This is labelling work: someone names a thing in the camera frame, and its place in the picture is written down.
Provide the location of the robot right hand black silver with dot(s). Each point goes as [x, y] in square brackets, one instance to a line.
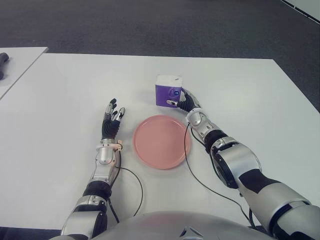
[190, 102]

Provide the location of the robot left hand black silver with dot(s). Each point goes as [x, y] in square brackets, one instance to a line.
[109, 127]

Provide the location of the purple tissue paper pack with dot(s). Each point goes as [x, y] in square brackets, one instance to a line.
[165, 95]

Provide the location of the robot right arm silver black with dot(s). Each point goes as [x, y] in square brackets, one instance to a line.
[237, 160]

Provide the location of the robot left arm silver black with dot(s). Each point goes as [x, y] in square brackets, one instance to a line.
[105, 155]

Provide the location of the pink round plate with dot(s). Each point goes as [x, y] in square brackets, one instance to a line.
[162, 142]

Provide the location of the silver robot torso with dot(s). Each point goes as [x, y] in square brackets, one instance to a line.
[160, 227]

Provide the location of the black object on side table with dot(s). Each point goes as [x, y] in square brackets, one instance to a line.
[3, 58]

